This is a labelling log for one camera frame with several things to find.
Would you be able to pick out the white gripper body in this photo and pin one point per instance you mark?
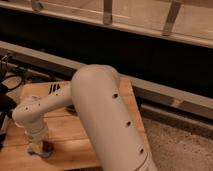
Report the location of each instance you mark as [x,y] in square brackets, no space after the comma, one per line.
[37,135]

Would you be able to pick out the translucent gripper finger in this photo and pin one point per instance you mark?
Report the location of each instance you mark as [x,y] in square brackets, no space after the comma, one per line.
[35,147]

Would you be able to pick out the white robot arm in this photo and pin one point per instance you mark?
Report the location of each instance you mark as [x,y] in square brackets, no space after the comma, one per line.
[94,93]

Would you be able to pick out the black striped rectangular block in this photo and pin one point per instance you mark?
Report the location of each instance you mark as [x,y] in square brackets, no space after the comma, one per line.
[53,88]

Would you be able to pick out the metal window rail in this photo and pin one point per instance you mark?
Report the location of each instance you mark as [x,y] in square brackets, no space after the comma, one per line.
[187,21]

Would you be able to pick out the wooden folding table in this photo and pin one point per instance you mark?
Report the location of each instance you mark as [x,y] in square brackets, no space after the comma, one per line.
[72,149]

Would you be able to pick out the red pepper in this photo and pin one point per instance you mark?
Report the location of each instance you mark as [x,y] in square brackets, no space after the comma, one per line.
[48,146]

